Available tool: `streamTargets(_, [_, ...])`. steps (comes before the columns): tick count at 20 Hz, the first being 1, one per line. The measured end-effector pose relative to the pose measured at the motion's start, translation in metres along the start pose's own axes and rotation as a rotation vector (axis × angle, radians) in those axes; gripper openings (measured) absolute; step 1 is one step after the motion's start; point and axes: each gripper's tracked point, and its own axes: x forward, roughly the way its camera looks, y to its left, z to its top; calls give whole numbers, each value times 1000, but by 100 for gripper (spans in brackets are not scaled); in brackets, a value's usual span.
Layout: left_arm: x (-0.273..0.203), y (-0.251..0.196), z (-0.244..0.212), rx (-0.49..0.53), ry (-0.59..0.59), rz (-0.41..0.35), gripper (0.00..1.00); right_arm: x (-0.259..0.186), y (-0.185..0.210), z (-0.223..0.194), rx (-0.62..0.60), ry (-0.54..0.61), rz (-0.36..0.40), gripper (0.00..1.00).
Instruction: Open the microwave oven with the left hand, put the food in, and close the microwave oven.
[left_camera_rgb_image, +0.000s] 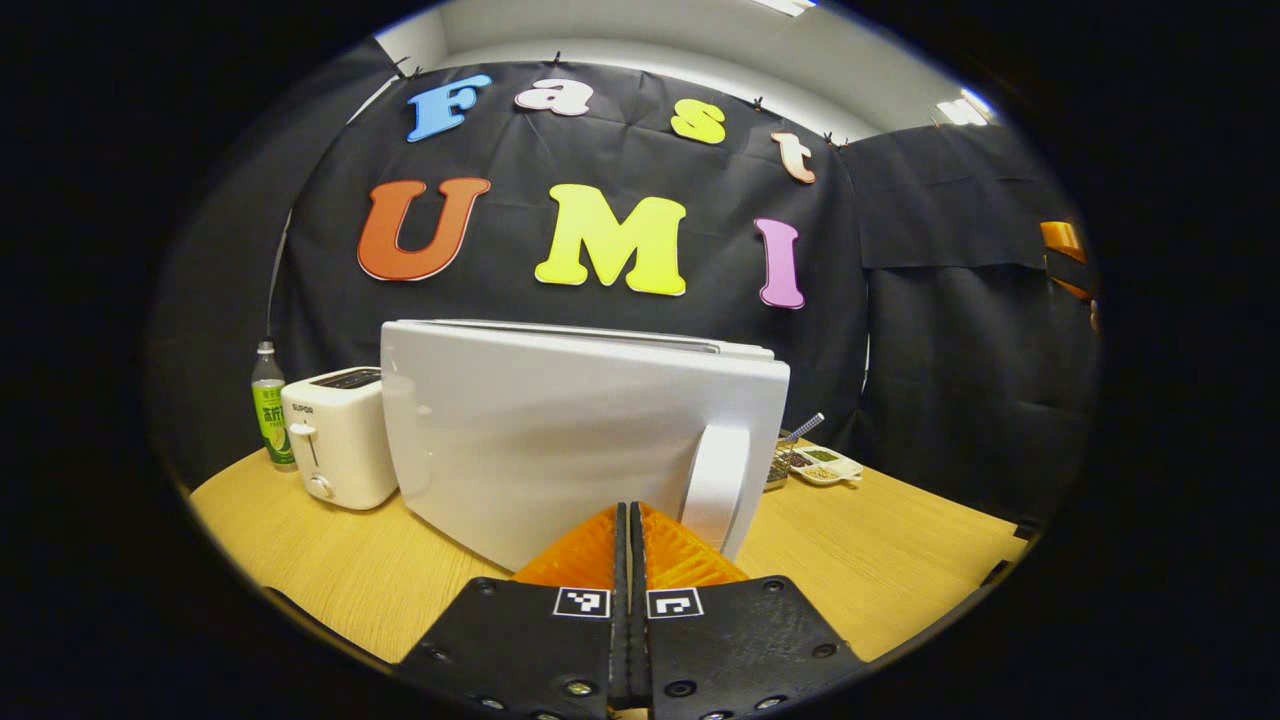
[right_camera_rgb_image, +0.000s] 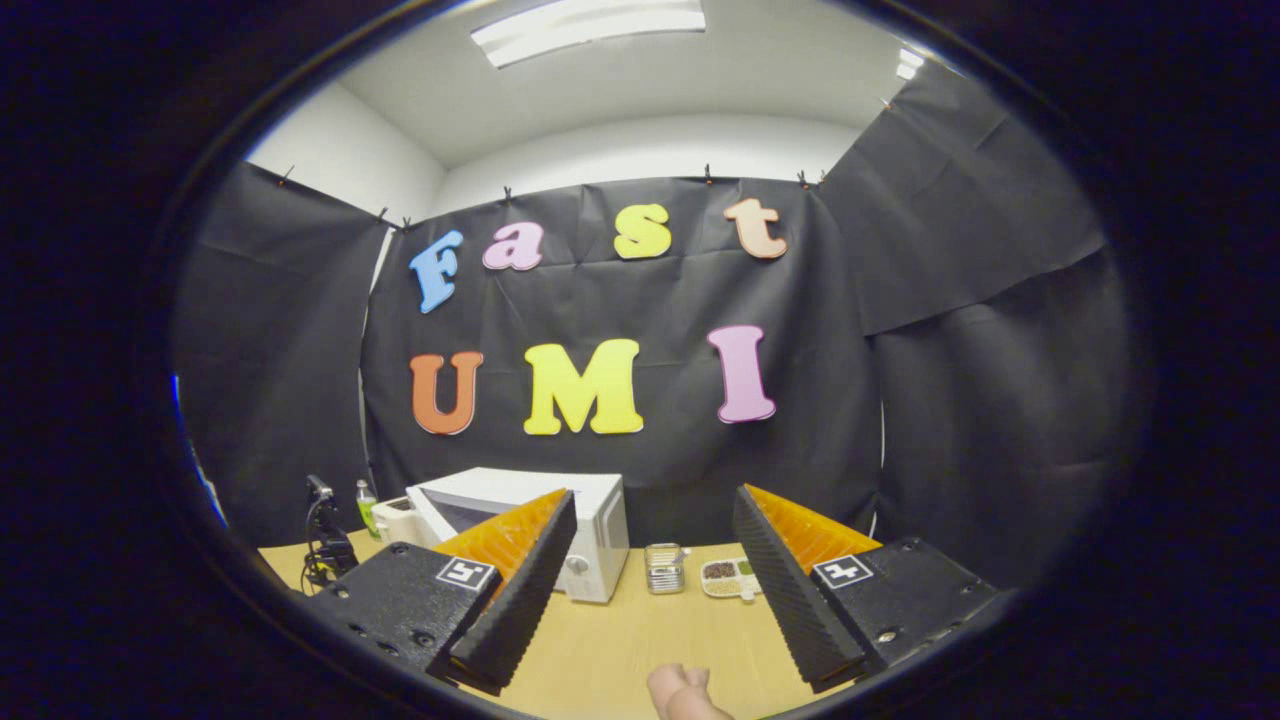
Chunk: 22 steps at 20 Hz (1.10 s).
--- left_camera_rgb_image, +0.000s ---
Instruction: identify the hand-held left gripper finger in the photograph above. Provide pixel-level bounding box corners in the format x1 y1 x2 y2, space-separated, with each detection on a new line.
630 502 866 720
395 502 631 720

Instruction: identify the white microwave oven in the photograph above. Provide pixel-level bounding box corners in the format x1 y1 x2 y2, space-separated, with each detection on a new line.
380 319 791 573

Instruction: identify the white divided condiment dish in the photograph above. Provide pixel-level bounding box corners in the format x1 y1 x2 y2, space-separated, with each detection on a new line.
787 445 864 487

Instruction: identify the white toaster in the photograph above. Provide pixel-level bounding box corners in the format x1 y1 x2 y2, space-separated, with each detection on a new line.
281 367 399 511

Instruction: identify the green label drink bottle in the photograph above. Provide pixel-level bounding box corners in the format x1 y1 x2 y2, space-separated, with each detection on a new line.
251 341 297 469

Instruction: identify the metal wire basket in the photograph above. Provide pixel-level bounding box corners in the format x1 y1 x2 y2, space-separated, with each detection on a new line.
765 432 801 493

